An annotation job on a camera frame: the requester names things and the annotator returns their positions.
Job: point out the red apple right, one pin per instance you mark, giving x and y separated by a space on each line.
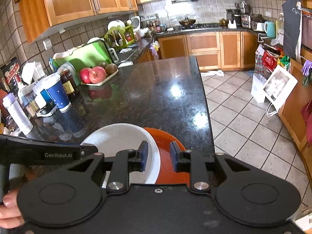
97 75

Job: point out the dark sauce jar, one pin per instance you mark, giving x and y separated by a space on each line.
69 85

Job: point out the black wok on stove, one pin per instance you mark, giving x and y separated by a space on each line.
187 22

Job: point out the red hanging cloth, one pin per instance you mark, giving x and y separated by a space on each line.
306 113

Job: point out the purple rubber glove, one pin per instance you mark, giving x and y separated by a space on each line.
306 69

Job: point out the teal electric kettle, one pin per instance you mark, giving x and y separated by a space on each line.
270 29

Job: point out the red apple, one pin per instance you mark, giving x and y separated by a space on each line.
84 75
97 75

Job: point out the blue paper coffee cup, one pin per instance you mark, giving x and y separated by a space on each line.
52 84

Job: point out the dark hanging apron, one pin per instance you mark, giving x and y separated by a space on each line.
292 17

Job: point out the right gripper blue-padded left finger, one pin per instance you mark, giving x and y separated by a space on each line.
122 164

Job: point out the white purple water bottle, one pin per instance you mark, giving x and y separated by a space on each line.
12 105

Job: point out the white window gift box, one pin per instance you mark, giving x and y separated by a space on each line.
278 88

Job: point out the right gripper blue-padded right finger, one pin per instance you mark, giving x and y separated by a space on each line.
194 163

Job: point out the red snack bag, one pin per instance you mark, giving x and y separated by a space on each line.
266 59

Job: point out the person's left hand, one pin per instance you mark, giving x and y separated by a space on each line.
10 215

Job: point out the red apple left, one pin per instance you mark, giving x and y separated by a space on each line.
84 75

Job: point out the orange plastic plate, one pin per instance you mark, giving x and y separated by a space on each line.
167 175

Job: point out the green dish rack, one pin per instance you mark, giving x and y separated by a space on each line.
119 37

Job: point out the brown kiwi fruit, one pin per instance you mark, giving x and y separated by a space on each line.
111 68

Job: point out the white ribbed bowl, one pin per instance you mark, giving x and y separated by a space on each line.
122 136

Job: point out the green cutting board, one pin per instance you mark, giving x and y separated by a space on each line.
89 55

